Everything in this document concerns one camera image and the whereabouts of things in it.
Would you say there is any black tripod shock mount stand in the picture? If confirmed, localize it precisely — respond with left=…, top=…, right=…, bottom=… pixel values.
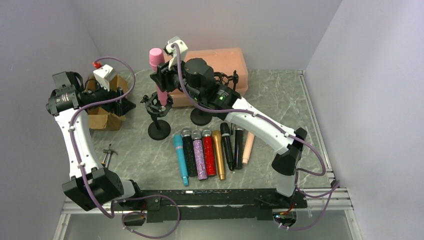
left=211, top=70, right=241, bottom=99

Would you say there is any brown cardboard box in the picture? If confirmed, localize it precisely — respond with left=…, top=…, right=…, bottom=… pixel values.
left=86, top=74, right=129, bottom=131

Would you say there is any black clip round-base stand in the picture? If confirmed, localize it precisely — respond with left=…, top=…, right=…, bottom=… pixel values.
left=190, top=108, right=212, bottom=126

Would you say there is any black shock mount round-base stand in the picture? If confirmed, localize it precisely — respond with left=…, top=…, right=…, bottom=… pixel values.
left=140, top=92, right=173, bottom=141

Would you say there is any pink microphone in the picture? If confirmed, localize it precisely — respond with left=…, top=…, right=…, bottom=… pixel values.
left=149, top=48, right=168, bottom=106

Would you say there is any purple glitter microphone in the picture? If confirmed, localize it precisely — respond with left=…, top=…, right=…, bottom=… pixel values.
left=191, top=130, right=208, bottom=181

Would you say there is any black glitter microphone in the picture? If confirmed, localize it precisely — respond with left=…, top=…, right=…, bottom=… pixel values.
left=180, top=128, right=198, bottom=177

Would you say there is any slim black microphone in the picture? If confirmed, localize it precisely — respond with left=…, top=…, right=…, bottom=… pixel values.
left=220, top=122, right=235, bottom=171

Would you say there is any gold microphone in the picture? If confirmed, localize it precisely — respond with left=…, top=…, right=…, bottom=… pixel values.
left=211, top=130, right=226, bottom=181

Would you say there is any blue plastic microphone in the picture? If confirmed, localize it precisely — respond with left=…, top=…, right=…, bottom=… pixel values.
left=173, top=134, right=189, bottom=187

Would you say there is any black silver-head microphone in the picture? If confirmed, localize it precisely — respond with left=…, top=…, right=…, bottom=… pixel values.
left=234, top=126, right=243, bottom=170

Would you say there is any red glitter microphone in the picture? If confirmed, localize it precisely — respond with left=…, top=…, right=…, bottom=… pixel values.
left=202, top=129, right=217, bottom=177

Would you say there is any peach beige microphone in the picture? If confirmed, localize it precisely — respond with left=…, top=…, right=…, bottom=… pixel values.
left=242, top=132, right=255, bottom=165

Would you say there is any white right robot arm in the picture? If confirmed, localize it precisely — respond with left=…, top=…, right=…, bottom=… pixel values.
left=150, top=58, right=307, bottom=197

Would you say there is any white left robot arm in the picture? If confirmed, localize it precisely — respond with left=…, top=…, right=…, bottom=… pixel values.
left=46, top=71, right=141, bottom=211

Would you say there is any pink plastic storage box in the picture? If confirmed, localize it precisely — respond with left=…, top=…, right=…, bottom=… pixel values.
left=184, top=47, right=249, bottom=96

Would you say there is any grey metal hammer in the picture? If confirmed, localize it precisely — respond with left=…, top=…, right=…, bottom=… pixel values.
left=101, top=144, right=118, bottom=168

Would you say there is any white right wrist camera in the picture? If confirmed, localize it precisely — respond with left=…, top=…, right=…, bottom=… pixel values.
left=164, top=36, right=189, bottom=70

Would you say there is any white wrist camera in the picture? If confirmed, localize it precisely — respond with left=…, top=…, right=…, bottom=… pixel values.
left=164, top=36, right=189, bottom=70
left=93, top=64, right=118, bottom=92

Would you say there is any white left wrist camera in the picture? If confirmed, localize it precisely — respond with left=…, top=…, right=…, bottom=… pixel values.
left=93, top=64, right=118, bottom=92

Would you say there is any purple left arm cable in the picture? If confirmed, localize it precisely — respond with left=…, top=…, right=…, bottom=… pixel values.
left=68, top=56, right=181, bottom=240

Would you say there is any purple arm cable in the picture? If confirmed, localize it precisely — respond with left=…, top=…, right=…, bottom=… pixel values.
left=68, top=56, right=181, bottom=240
left=170, top=43, right=341, bottom=232

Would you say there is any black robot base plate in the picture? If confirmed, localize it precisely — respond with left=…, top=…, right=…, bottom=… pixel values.
left=113, top=188, right=308, bottom=223

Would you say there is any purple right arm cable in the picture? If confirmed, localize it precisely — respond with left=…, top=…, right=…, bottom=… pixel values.
left=170, top=43, right=341, bottom=232

